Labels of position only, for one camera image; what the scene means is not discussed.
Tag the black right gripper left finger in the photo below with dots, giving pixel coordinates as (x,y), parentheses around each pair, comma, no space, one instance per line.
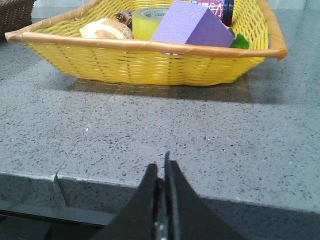
(136,220)

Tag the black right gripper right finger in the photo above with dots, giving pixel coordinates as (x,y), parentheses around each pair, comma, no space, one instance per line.
(189,218)

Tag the pink labelled black canister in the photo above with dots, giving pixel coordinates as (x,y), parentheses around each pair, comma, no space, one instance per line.
(222,9)

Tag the yellow woven basket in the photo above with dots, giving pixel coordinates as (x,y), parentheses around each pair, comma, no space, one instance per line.
(142,62)

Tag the brown wicker basket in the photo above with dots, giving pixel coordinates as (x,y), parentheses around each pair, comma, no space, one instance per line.
(15,14)

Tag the yellow packing tape roll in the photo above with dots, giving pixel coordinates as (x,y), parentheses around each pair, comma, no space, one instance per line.
(145,21)

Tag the green leafy toy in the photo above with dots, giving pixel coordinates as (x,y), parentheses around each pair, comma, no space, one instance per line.
(240,41)

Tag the purple foam block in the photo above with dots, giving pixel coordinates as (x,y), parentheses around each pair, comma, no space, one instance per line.
(189,23)

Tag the bread roll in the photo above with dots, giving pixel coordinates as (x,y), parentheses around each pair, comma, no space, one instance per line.
(106,28)

